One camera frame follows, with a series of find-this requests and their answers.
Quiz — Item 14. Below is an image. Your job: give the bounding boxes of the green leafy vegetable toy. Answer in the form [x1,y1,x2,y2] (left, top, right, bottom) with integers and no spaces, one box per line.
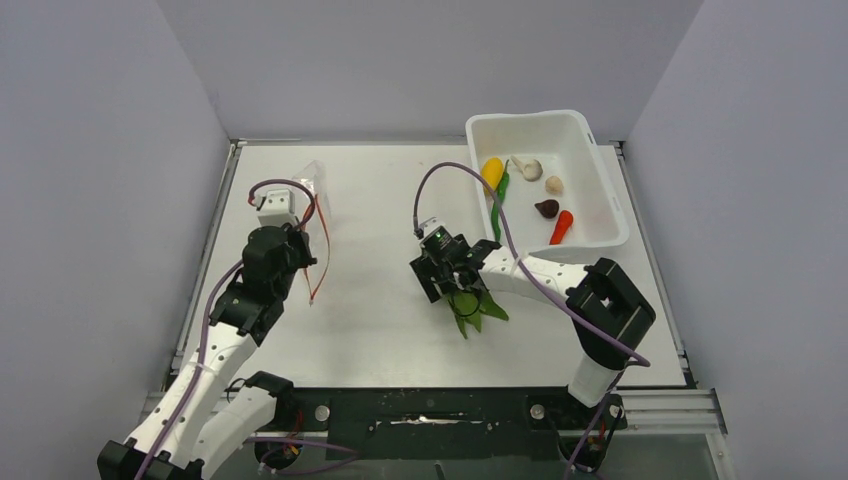
[442,288,510,339]

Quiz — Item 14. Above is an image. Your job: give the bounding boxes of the clear orange zip bag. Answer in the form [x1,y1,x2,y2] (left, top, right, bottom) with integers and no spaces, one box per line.
[293,160,332,306]

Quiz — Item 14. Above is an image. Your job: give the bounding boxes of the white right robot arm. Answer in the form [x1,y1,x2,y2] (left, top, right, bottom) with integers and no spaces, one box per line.
[410,224,656,427]

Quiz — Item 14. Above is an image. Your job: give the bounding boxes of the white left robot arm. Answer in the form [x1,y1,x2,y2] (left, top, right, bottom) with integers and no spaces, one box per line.
[97,224,316,479]

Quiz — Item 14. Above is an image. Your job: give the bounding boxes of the green chili pepper toy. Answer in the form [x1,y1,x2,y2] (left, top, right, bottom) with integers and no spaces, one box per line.
[490,172,510,242]

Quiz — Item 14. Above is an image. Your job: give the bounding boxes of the yellow corn toy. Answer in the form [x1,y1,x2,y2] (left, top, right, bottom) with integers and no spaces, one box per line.
[480,157,505,191]

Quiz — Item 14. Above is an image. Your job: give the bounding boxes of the brown mushroom toy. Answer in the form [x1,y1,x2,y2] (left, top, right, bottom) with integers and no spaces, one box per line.
[534,199,560,219]

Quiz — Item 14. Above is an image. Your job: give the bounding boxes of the orange carrot toy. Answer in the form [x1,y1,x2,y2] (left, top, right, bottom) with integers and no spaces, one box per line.
[549,210,574,245]

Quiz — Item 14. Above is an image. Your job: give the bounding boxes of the beige garlic bulb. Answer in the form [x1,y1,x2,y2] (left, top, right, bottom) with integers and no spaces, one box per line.
[544,175,564,196]

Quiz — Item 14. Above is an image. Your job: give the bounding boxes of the white plastic bin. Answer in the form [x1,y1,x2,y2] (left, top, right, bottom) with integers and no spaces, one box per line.
[465,109,630,259]

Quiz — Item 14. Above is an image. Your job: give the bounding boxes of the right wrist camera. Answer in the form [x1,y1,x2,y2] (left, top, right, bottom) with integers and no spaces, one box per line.
[419,217,447,241]

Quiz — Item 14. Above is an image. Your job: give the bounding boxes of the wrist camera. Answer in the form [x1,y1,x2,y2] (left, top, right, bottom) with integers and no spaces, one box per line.
[419,217,447,241]
[257,188,298,227]

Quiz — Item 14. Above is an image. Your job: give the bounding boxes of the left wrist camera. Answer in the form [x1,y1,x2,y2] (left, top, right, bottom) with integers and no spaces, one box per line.
[257,188,298,227]

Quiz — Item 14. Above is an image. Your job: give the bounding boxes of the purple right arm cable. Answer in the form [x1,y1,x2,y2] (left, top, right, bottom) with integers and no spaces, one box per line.
[413,162,652,369]

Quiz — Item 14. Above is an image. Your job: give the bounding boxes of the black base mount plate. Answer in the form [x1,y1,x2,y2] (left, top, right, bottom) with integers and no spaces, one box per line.
[261,387,628,465]

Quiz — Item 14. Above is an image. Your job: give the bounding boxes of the aluminium table frame rail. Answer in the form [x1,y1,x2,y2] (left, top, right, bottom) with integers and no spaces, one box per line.
[164,386,727,464]

